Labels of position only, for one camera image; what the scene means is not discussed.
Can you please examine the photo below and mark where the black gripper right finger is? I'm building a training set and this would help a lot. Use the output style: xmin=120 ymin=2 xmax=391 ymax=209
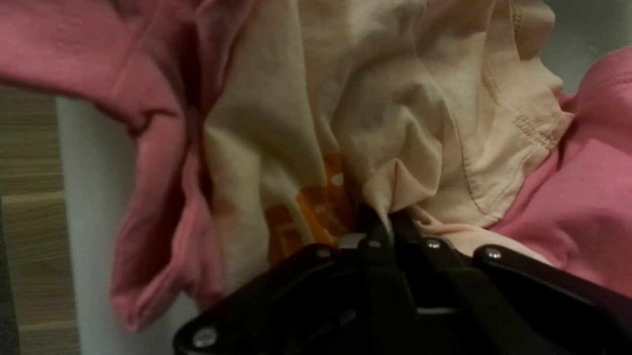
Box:
xmin=391 ymin=213 xmax=632 ymax=355

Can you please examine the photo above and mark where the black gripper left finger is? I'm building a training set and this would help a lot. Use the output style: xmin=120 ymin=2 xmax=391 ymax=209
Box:
xmin=171 ymin=207 xmax=414 ymax=355

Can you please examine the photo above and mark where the peach printed t-shirt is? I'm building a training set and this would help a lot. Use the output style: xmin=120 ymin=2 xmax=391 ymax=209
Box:
xmin=203 ymin=0 xmax=570 ymax=290

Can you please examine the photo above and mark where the pink shirt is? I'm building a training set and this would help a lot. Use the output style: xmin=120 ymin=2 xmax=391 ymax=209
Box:
xmin=0 ymin=0 xmax=632 ymax=331

